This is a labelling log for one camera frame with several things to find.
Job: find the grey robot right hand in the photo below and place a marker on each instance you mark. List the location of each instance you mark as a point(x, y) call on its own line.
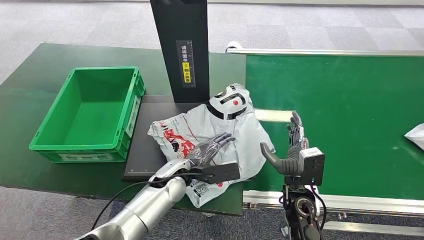
point(288, 165)

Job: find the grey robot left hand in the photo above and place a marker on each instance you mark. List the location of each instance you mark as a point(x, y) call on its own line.
point(208, 150)

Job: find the grey red-printed mailer package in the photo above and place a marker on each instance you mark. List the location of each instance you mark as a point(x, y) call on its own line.
point(242, 132)

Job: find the green conveyor belt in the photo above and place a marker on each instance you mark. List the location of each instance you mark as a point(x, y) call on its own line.
point(348, 109)

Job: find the white conveyor end cap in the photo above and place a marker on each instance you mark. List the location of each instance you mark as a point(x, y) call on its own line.
point(233, 44)

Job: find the white mailer package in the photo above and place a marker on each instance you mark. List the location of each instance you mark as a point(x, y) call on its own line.
point(416, 136)

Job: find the white crate side label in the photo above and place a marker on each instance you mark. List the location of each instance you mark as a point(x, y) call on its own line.
point(133, 116)

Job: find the black yellow column label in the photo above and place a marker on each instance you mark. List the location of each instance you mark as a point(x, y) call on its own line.
point(186, 66)

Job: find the black scanner column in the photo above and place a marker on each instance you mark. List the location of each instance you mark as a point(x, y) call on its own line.
point(182, 30)

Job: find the green plastic crate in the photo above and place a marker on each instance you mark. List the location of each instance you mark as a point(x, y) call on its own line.
point(89, 112)

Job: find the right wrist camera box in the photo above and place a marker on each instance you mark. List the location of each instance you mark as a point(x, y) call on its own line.
point(313, 165)

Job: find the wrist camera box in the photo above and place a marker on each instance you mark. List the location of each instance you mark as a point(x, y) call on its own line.
point(220, 173)
point(313, 165)

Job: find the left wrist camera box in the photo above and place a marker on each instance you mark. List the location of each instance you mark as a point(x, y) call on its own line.
point(220, 173)

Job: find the aluminium conveyor frame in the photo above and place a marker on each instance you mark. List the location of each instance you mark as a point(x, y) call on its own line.
point(364, 203)

